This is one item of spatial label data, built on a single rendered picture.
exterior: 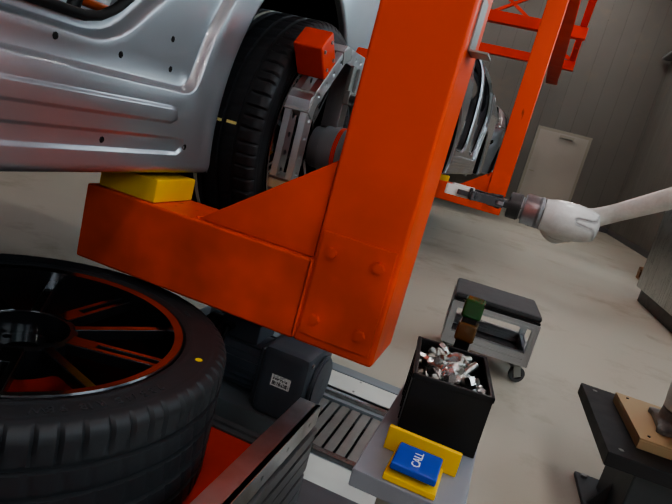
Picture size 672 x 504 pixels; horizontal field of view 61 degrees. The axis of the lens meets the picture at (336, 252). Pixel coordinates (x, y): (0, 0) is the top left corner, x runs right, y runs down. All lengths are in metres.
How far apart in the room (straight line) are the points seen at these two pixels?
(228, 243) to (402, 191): 0.35
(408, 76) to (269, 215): 0.36
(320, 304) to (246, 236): 0.19
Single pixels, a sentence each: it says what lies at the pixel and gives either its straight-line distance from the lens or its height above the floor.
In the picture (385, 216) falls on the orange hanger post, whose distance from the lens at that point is 1.00.
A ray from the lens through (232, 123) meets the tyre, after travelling 1.41.
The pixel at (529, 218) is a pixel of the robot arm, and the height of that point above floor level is 0.81.
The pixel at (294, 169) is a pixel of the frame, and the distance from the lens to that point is 1.41.
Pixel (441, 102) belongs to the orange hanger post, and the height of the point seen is 1.00.
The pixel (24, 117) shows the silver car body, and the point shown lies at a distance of 0.94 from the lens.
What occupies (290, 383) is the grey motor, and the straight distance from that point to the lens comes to 1.35.
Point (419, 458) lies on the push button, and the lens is 0.93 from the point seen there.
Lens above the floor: 0.93
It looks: 12 degrees down
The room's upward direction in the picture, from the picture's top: 15 degrees clockwise
